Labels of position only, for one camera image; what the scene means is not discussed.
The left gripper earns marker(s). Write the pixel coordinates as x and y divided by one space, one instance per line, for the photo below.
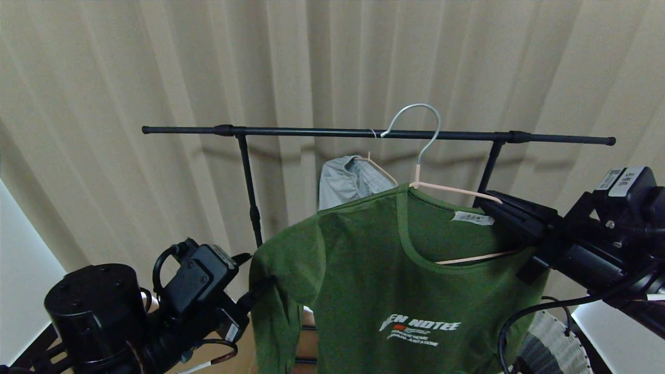
197 332

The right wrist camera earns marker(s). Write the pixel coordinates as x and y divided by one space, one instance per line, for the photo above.
623 208

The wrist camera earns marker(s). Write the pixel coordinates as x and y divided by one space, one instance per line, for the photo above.
202 275
623 208

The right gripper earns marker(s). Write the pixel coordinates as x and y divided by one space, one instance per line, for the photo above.
576 259

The black clothes rack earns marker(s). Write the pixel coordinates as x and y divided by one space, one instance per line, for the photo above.
311 132

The white laundry basket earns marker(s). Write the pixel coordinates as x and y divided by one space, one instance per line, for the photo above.
556 353

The pale grey shorts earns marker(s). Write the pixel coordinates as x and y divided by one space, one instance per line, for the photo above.
343 182

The green garment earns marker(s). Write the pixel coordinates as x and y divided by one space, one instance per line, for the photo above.
363 270

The pink clothes hanger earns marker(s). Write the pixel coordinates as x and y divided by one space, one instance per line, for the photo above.
370 156
417 174

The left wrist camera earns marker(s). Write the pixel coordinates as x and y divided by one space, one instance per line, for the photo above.
202 275

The beige curtain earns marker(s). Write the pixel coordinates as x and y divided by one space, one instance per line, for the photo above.
363 52

